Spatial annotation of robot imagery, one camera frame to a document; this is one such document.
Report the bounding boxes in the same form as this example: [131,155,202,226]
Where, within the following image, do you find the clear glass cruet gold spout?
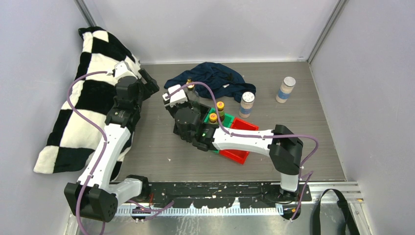
[186,85,201,112]

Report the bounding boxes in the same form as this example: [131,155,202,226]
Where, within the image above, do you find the sauce bottle yellow cap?
[208,113,218,124]
[216,101,225,122]

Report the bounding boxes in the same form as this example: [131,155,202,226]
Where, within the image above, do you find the spice jar perforated lid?
[239,92,255,118]

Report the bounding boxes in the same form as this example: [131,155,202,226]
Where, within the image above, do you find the spice jar plain lid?
[276,76,296,103]

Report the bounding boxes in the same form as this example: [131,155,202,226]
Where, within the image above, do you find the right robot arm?
[163,94,303,201]

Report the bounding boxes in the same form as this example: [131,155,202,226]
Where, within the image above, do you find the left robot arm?
[64,69,160,223]

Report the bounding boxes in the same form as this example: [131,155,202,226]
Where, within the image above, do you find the black plastic bin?
[173,99,211,143]

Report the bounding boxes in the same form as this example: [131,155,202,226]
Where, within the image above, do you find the green plastic bin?
[202,108,235,154]

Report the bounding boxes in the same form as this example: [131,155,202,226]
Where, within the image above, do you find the dark blue shorts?
[164,62,256,102]

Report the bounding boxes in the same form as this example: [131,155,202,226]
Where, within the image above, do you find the red plastic bin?
[219,117,259,165]

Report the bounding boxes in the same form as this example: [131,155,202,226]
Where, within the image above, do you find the black white checkered blanket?
[34,26,141,174]

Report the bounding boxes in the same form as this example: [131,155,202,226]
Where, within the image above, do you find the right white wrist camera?
[162,84,188,107]

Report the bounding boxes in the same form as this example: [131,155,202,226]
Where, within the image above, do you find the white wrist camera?
[113,61,135,81]
[162,84,188,107]

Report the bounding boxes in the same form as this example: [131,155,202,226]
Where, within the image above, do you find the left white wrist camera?
[113,61,135,81]

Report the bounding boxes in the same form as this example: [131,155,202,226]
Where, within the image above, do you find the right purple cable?
[165,81,320,221]

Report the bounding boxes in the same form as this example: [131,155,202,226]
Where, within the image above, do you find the purple cable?
[67,70,114,235]
[165,81,320,221]

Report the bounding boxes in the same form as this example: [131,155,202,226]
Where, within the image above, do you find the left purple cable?
[67,70,114,235]

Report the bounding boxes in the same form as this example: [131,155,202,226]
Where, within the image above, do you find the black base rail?
[132,181,312,209]

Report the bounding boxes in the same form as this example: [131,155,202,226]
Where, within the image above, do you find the black strap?
[312,188,361,235]

